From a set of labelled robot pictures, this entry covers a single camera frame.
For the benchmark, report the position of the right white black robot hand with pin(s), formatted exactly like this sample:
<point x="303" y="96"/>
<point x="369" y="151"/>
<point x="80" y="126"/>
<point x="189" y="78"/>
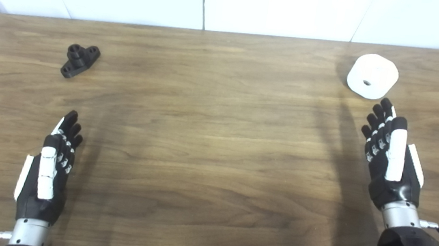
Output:
<point x="396" y="158"/>

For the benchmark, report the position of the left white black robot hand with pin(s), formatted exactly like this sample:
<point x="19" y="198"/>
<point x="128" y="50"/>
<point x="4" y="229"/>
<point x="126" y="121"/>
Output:
<point x="47" y="178"/>

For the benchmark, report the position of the round white piece with hole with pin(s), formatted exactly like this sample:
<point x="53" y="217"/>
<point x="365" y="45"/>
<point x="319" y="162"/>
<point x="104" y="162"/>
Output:
<point x="375" y="72"/>

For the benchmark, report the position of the black flanged holder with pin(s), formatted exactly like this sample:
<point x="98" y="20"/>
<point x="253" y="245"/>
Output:
<point x="79" y="59"/>

